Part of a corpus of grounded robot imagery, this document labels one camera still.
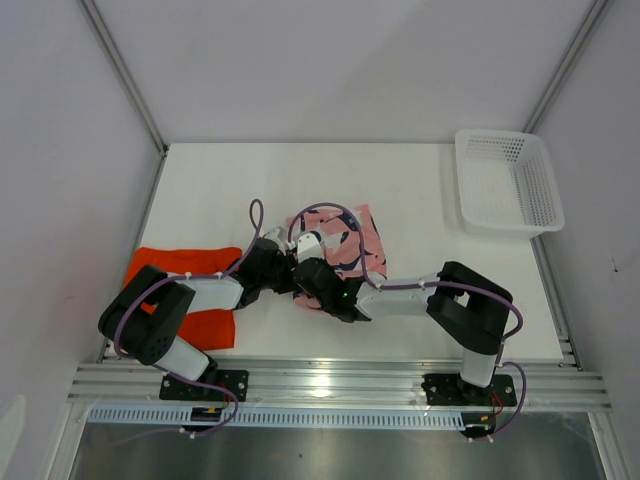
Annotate pink patterned shorts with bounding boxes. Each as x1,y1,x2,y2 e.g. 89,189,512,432
285,204,388,280

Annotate orange shorts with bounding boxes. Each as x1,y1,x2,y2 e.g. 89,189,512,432
124,247,242,351

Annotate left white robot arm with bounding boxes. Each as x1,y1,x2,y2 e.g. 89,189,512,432
98,238,295,400

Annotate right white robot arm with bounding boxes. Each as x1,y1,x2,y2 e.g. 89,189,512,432
293,258,523,404

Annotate white plastic basket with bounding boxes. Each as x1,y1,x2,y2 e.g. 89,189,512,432
455,129,565,240

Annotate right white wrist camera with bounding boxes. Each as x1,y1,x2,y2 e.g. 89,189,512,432
296,230,326,263

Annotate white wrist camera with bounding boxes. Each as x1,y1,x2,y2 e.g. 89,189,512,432
296,230,326,263
263,226,287,244

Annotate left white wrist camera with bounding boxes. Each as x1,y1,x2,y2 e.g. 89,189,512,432
263,226,287,244

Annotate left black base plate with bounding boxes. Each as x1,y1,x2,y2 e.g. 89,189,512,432
159,368,249,402

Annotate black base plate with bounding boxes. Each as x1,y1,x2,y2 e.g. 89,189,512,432
421,373,518,407
159,368,249,402

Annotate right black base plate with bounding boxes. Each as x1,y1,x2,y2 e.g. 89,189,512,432
421,373,518,407

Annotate aluminium mounting rail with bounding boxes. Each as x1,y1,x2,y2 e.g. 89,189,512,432
67,358,612,412

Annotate slotted cable duct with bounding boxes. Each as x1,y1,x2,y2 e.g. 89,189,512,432
87,404,478,431

